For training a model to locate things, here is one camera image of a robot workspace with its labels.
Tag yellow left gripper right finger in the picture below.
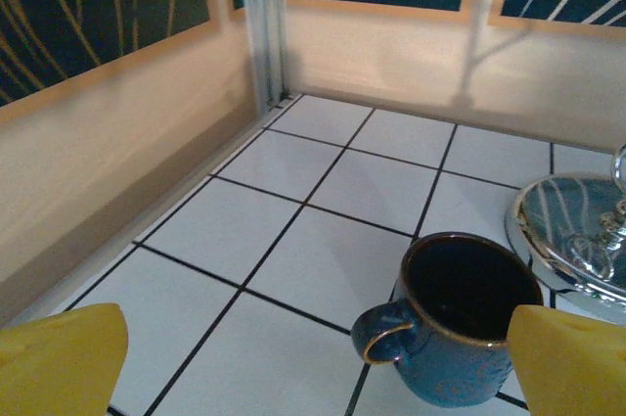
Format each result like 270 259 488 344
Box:
507 304 626 416

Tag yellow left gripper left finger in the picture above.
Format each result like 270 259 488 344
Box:
0 302 130 416

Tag dark blue ceramic mug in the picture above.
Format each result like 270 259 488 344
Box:
350 232 545 408

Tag chrome spiral wire stand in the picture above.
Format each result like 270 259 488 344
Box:
505 144 626 327

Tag aluminium frame post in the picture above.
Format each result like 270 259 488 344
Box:
229 0 290 116

